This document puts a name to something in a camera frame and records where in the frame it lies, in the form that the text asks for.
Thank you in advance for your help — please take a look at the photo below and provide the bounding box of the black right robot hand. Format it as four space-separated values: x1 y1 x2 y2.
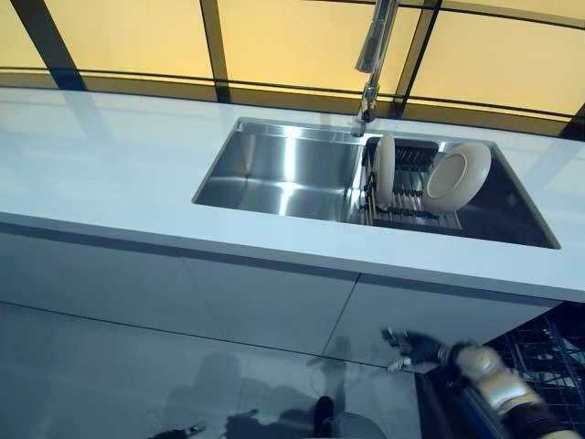
380 327 454 373

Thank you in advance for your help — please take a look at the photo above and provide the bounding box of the white cabinet door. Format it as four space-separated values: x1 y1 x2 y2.
180 255 362 348
319 273 564 374

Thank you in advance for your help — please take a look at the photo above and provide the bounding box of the metal dish drying rack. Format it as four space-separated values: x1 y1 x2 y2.
347 134 463 230

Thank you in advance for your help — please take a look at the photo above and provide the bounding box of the cream plate with wide rim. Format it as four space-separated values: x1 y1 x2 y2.
422 142 493 216

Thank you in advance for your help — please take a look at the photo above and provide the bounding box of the cream plate standing upright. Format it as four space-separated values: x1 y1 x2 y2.
373 132 397 205

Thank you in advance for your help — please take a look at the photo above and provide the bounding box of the stainless steel sink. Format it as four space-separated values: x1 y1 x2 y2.
191 116 562 251

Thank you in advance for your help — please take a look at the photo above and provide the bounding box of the chrome kitchen faucet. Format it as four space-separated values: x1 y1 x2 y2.
350 0 399 138

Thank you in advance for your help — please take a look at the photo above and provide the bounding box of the dishwasher rack with wire tines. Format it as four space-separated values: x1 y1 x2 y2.
484 305 585 439

